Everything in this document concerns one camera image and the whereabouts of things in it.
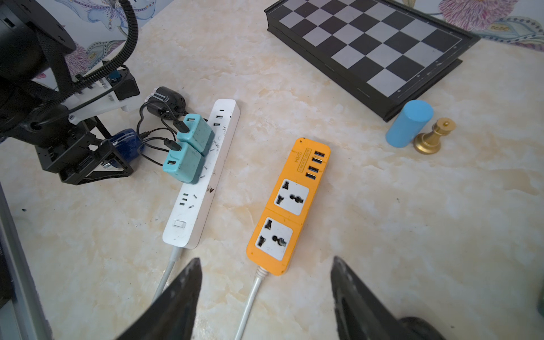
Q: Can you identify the teal charger on white strip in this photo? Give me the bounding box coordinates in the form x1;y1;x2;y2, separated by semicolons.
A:
174;113;215;157

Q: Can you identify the teal charger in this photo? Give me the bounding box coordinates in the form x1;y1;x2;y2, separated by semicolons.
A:
174;113;215;157
162;141;205;184

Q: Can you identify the grey power strip cord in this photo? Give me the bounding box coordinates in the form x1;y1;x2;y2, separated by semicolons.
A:
150;246;184;305

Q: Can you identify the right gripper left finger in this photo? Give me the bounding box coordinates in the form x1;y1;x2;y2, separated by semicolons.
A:
118;258;203;339

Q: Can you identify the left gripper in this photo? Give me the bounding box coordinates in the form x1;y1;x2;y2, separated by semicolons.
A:
35;118;134;186

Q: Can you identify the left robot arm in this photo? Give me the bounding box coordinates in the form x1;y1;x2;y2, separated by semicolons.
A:
1;1;140;185

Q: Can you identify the black electric shaver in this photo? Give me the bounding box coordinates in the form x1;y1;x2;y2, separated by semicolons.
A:
399;317;445;340
147;86;188;120

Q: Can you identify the gold chess pawn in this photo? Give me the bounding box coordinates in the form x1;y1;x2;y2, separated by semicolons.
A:
413;118;456;154

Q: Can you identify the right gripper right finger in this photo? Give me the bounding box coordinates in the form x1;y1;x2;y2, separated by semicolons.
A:
331;256;416;339

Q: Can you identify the left aluminium corner post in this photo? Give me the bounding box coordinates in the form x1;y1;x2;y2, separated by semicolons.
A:
1;193;53;339

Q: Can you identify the blue electric shaver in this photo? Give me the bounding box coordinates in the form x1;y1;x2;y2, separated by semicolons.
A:
108;128;142;163

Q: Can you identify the white power strip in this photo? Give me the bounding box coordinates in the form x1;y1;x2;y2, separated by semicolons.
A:
162;99;240;249

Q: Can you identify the black white chessboard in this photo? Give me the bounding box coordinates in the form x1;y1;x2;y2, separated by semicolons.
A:
264;0;480;122

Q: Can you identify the blue cylinder block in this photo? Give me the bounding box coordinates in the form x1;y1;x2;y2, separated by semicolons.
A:
385;100;434;148

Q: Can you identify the orange power strip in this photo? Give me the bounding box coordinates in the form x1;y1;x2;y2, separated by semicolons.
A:
246;137;331;276

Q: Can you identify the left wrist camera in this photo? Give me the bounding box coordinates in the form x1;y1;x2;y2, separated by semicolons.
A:
63;67;143;126

